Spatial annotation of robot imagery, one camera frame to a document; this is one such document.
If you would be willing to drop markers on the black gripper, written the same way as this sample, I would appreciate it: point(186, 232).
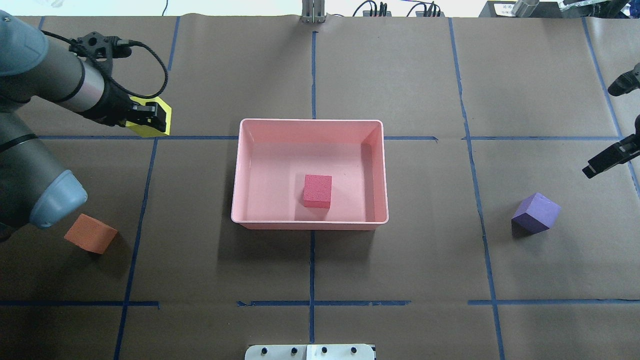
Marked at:
point(113, 104)

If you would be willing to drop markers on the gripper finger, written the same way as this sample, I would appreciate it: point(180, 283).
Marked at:
point(618, 153)

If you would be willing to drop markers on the yellow foam block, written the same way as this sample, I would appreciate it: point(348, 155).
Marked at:
point(149, 118)

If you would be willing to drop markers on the purple foam block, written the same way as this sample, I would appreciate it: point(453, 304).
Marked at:
point(536, 214)

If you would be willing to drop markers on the orange foam block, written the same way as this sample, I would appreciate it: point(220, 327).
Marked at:
point(90, 234)

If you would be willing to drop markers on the red foam block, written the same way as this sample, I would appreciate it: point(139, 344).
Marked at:
point(317, 191)

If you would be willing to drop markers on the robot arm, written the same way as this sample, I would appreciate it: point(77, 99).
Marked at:
point(75, 74)

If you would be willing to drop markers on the pink plastic bin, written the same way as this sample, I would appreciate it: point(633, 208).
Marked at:
point(274, 156)

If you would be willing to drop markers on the aluminium frame post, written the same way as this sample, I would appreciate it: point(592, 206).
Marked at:
point(313, 11)

